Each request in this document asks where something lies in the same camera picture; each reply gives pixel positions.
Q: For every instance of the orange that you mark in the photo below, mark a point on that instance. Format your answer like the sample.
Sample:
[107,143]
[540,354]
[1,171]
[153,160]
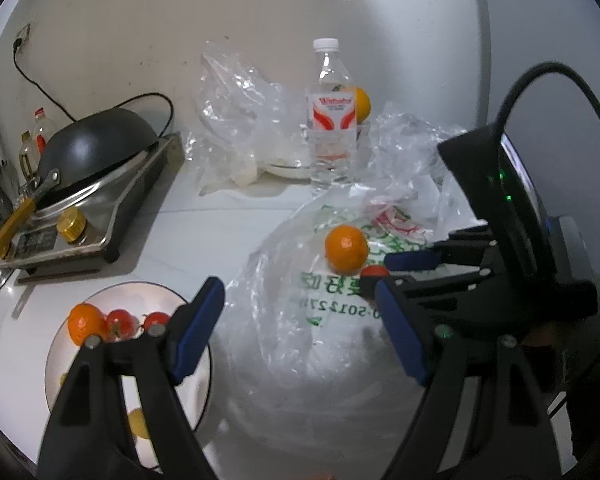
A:
[347,250]
[363,105]
[85,322]

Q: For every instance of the red tomato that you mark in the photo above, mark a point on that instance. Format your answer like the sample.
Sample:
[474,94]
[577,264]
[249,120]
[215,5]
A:
[374,272]
[120,322]
[156,320]

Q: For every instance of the steel induction cooker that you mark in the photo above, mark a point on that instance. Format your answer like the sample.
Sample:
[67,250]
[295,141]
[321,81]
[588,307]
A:
[130,195]

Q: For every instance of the white plate with dark rim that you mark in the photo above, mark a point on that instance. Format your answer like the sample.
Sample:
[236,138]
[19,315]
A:
[130,297]

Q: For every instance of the clear water bottle red label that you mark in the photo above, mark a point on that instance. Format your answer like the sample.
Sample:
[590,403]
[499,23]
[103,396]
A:
[330,150]

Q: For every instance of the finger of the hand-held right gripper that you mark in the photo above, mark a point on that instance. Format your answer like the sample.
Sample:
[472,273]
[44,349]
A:
[409,261]
[444,295]

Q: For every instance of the gold cooker knob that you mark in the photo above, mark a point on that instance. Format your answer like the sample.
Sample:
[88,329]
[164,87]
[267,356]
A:
[71,227]

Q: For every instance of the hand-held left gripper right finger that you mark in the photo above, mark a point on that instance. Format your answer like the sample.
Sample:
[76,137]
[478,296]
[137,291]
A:
[399,330]

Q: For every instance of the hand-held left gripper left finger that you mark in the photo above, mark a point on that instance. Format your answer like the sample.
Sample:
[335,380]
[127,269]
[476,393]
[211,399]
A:
[197,330]

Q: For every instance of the red-capped sauce bottle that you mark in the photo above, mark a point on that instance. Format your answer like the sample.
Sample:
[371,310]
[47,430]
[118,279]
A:
[42,135]

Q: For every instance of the printed clear plastic bag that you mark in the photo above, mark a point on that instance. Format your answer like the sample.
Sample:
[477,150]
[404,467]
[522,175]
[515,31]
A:
[305,360]

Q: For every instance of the crumpled clear plastic bag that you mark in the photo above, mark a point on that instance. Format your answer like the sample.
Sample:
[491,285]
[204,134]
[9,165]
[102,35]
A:
[409,160]

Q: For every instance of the cooking oil bottle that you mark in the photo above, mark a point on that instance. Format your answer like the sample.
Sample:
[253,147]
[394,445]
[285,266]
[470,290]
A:
[26,157]

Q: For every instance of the white wall socket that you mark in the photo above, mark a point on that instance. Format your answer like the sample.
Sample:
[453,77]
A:
[24,34]

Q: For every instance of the white dish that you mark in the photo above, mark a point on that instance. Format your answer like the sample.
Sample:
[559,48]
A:
[290,169]

